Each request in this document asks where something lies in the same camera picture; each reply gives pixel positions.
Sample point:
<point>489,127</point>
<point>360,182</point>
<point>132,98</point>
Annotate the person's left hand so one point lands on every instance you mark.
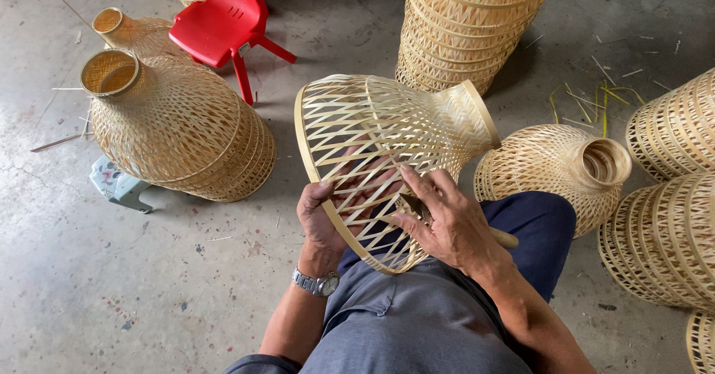
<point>315,220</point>

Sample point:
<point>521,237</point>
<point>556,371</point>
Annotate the person's right hand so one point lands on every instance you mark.
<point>455,228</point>

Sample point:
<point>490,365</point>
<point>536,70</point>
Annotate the open-weave bamboo lampshade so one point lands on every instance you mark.
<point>447,120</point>

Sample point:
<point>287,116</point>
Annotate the silver wristwatch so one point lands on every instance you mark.
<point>321,283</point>

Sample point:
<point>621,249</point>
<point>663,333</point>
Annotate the navy blue trousers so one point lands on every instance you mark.
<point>530,234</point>

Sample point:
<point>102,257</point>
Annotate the grey shirt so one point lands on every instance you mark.
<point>408,329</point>

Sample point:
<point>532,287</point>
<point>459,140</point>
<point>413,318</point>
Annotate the yellow-green bamboo strips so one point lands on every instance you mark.
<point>604,106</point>

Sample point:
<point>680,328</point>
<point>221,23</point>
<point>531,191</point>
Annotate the pale green plastic stool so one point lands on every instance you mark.
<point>117,187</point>

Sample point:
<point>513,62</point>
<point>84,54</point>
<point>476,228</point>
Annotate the tall stack of bamboo lampshades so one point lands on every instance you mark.
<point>463,27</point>

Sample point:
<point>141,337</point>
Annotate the red plastic chair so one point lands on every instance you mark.
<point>223,19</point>

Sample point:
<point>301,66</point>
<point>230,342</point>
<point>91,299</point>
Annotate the bamboo stick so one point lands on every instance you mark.
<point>56,142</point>

